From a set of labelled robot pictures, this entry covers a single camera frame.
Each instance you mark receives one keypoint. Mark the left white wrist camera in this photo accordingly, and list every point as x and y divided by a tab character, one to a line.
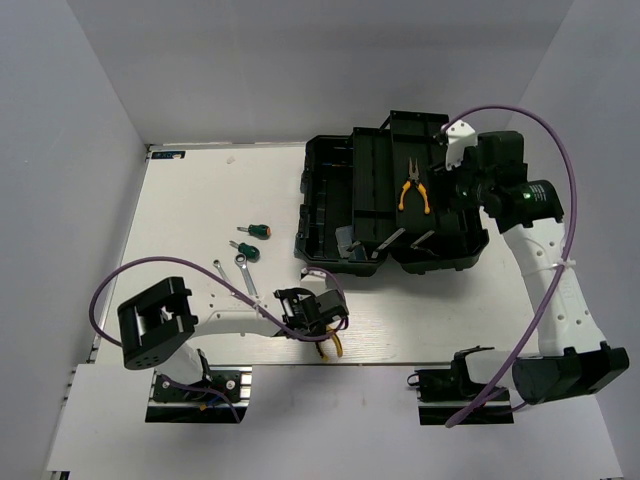
313	281

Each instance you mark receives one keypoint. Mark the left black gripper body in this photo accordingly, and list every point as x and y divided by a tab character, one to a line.
318	329

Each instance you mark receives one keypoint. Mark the short silver combination wrench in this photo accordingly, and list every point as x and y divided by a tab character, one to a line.
218	266

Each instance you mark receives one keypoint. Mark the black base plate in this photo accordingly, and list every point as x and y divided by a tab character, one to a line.
168	404
441	394

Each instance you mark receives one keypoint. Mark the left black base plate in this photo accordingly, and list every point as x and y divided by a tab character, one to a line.
168	404

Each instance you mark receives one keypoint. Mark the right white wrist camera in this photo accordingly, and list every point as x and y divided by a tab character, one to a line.
456	138

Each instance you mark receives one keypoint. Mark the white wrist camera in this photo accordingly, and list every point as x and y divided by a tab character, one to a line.
456	138
313	281

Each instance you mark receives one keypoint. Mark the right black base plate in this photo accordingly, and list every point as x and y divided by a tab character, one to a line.
441	394

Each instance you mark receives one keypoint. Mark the long silver combination wrench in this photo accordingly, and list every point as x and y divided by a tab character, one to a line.
241	262

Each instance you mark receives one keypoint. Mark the black plastic toolbox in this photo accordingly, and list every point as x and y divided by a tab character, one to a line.
381	193

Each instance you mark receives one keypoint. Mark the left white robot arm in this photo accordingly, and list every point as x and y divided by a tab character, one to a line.
156	325

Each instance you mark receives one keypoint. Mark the green orange stubby screwdriver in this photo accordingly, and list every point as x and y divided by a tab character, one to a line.
259	231

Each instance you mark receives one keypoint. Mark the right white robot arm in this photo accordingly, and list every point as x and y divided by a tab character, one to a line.
574	358

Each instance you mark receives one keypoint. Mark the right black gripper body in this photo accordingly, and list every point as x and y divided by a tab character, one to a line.
468	186

